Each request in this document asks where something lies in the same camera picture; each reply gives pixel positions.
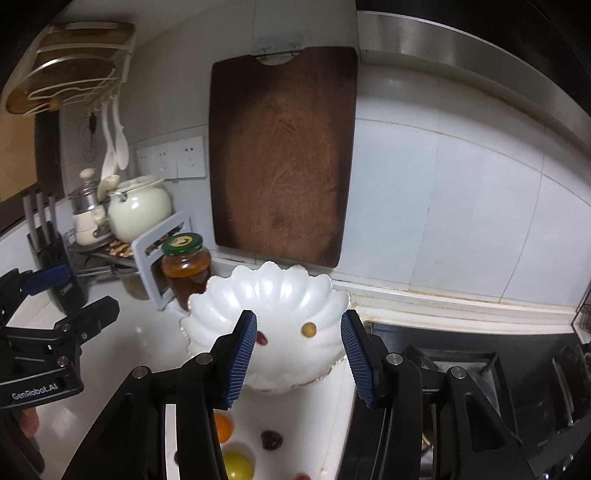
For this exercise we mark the white scalloped bowl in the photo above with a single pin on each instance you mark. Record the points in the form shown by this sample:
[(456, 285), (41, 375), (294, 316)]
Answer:
[(277, 300)]

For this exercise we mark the metal wall hook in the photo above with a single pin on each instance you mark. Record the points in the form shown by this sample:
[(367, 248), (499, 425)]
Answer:
[(277, 48)]

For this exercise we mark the tan longan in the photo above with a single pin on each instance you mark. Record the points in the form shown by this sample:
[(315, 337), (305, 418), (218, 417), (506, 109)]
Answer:
[(308, 329)]

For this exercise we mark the steel range hood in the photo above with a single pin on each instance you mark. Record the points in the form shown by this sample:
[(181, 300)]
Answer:
[(461, 37)]

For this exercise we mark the small steel and white pot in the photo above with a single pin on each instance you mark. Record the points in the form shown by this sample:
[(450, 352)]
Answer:
[(87, 207)]

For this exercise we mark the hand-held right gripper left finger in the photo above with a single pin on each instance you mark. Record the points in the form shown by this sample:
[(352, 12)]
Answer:
[(242, 350)]

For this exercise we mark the person's left hand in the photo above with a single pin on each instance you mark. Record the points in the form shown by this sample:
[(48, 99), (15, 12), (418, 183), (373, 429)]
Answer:
[(28, 422)]

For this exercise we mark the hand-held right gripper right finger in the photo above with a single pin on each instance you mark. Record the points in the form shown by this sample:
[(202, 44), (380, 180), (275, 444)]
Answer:
[(356, 355)]

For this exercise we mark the orange tangerine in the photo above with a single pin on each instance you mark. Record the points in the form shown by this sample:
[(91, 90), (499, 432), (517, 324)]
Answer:
[(224, 427)]

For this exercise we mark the striped woven trivet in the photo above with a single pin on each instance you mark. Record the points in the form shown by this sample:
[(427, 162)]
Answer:
[(121, 248)]

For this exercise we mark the black knife block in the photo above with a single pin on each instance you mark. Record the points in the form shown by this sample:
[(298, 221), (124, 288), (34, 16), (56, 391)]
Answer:
[(60, 267)]

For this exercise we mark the white plastic rice spoon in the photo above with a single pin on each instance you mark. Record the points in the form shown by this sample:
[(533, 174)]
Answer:
[(107, 157), (121, 138)]

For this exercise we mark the black gas stove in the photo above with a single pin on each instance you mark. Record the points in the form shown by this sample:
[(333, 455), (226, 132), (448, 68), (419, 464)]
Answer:
[(508, 360)]

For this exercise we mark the grey metal shelf rack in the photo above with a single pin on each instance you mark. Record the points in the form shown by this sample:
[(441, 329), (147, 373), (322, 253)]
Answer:
[(147, 263)]

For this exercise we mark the dark purple grape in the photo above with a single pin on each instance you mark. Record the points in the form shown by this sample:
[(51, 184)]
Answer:
[(271, 440)]

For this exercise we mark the yellow-green round fruit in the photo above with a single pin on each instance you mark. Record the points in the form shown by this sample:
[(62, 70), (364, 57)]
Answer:
[(239, 465)]

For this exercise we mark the green lid glass jar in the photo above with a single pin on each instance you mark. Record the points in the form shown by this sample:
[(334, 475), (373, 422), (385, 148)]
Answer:
[(187, 272)]

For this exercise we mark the white wall socket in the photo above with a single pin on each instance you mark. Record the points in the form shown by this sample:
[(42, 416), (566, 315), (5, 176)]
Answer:
[(147, 159), (190, 156), (165, 157)]

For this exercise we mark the brown wooden cutting board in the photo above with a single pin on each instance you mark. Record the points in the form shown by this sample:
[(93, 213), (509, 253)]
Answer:
[(281, 157)]

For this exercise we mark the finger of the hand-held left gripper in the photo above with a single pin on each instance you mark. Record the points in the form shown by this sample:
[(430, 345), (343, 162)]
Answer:
[(46, 279), (94, 314)]

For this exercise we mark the dark red grape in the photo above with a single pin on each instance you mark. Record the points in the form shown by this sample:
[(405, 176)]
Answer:
[(262, 338)]

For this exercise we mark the cream ceramic pot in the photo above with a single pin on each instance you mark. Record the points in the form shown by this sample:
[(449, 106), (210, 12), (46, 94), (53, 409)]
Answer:
[(138, 212)]

